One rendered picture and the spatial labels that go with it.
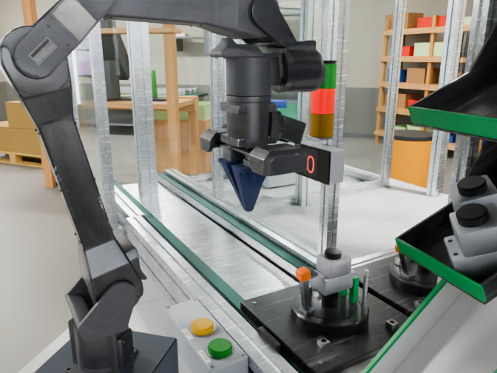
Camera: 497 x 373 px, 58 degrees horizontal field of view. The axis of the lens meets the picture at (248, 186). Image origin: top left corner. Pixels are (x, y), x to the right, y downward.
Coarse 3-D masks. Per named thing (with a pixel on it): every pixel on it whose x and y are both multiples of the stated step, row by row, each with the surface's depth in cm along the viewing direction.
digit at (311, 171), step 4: (304, 148) 97; (308, 152) 95; (312, 152) 94; (316, 152) 93; (308, 156) 96; (312, 156) 95; (316, 156) 93; (308, 160) 96; (312, 160) 95; (316, 160) 94; (308, 164) 96; (312, 164) 95; (316, 164) 94; (308, 168) 96; (312, 168) 95; (316, 168) 94; (304, 172) 98; (308, 172) 96; (312, 172) 95; (316, 172) 94; (312, 176) 96; (316, 176) 94
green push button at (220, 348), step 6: (210, 342) 73; (216, 342) 73; (222, 342) 73; (228, 342) 73; (210, 348) 72; (216, 348) 72; (222, 348) 72; (228, 348) 72; (210, 354) 72; (216, 354) 71; (222, 354) 71; (228, 354) 72
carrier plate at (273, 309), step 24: (288, 288) 91; (360, 288) 91; (264, 312) 82; (288, 312) 82; (384, 312) 82; (288, 336) 75; (312, 336) 75; (360, 336) 75; (384, 336) 75; (312, 360) 69; (336, 360) 69; (360, 360) 70
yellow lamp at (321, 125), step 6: (312, 114) 93; (318, 114) 92; (324, 114) 92; (330, 114) 92; (312, 120) 93; (318, 120) 92; (324, 120) 92; (330, 120) 92; (312, 126) 93; (318, 126) 92; (324, 126) 92; (330, 126) 93; (312, 132) 94; (318, 132) 93; (324, 132) 93; (330, 132) 93
